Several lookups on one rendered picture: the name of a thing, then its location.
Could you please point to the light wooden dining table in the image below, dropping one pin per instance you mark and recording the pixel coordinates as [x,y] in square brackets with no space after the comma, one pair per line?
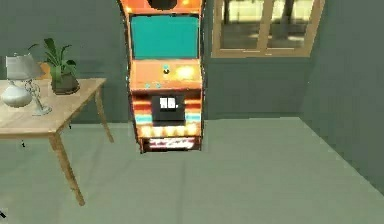
[56,110]

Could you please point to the white lamp with grey shade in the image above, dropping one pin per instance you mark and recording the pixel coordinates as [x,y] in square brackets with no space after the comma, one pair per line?
[18,85]

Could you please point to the orange arcade machine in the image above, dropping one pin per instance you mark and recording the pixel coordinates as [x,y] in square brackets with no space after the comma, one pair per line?
[165,76]

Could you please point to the wooden framed window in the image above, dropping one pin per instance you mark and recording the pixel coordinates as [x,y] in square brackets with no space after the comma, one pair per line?
[265,47]

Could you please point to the green plant in dark pot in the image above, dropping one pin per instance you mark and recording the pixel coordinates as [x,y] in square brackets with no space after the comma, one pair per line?
[61,75]

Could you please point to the clear glass candle holder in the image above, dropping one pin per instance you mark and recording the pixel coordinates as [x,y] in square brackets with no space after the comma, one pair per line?
[37,100]

